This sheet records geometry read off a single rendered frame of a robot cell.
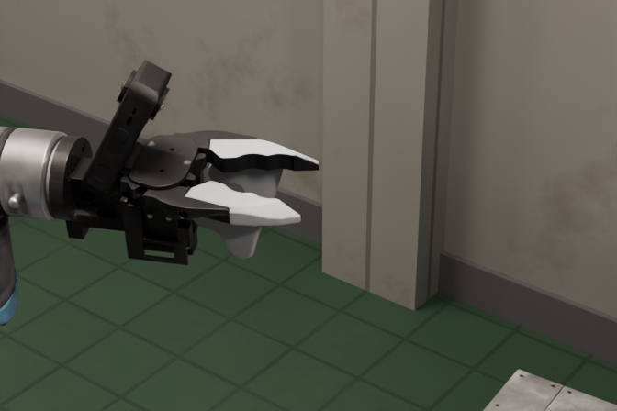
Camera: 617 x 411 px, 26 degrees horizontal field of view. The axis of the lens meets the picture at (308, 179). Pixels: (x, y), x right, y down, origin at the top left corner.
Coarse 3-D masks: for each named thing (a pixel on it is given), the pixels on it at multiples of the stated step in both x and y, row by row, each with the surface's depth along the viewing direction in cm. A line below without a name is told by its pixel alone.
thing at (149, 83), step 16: (144, 64) 105; (128, 80) 104; (144, 80) 103; (160, 80) 104; (128, 96) 103; (144, 96) 103; (160, 96) 104; (128, 112) 104; (144, 112) 103; (112, 128) 105; (128, 128) 105; (112, 144) 106; (128, 144) 106; (96, 160) 107; (112, 160) 107; (96, 176) 108; (112, 176) 108
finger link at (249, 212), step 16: (192, 192) 106; (208, 192) 106; (224, 192) 106; (240, 208) 104; (256, 208) 105; (272, 208) 105; (288, 208) 105; (208, 224) 108; (224, 224) 107; (240, 224) 105; (256, 224) 105; (272, 224) 105; (288, 224) 105; (224, 240) 108; (240, 240) 107; (256, 240) 107; (240, 256) 108
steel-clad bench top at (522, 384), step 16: (512, 384) 190; (528, 384) 190; (544, 384) 190; (560, 384) 190; (496, 400) 187; (512, 400) 187; (528, 400) 187; (544, 400) 187; (560, 400) 187; (576, 400) 187; (592, 400) 187
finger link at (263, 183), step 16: (224, 144) 111; (240, 144) 111; (256, 144) 111; (272, 144) 111; (224, 160) 110; (240, 160) 110; (256, 160) 111; (272, 160) 110; (288, 160) 110; (304, 160) 110; (224, 176) 113; (240, 176) 113; (256, 176) 113; (272, 176) 113; (256, 192) 114; (272, 192) 114
